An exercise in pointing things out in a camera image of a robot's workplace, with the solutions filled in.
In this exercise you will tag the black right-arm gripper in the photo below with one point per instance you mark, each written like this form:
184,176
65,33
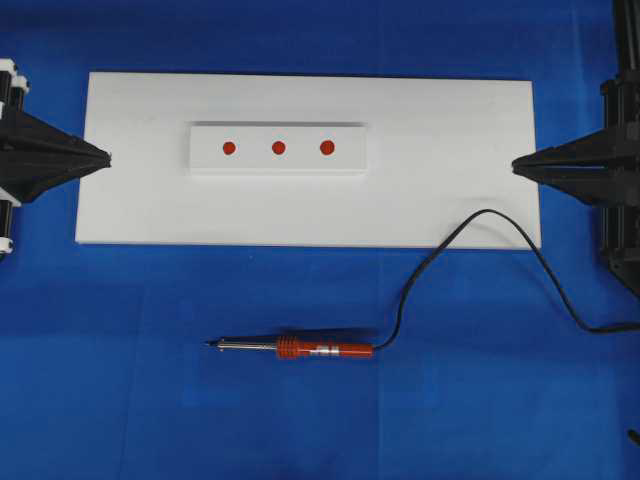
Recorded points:
616,144

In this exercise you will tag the left-arm gripper white-black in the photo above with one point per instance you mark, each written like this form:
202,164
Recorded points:
23,133

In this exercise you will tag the orange-handled soldering iron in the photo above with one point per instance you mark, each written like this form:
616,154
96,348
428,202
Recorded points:
288,347

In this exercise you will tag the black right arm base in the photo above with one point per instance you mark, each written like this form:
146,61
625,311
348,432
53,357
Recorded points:
619,244

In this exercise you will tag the large white base board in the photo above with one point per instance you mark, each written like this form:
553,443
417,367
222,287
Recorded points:
439,155

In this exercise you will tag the small raised white plate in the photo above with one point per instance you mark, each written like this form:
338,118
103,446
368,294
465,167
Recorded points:
277,149

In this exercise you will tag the black aluminium frame post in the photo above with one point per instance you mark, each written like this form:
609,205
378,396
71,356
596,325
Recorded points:
626,25

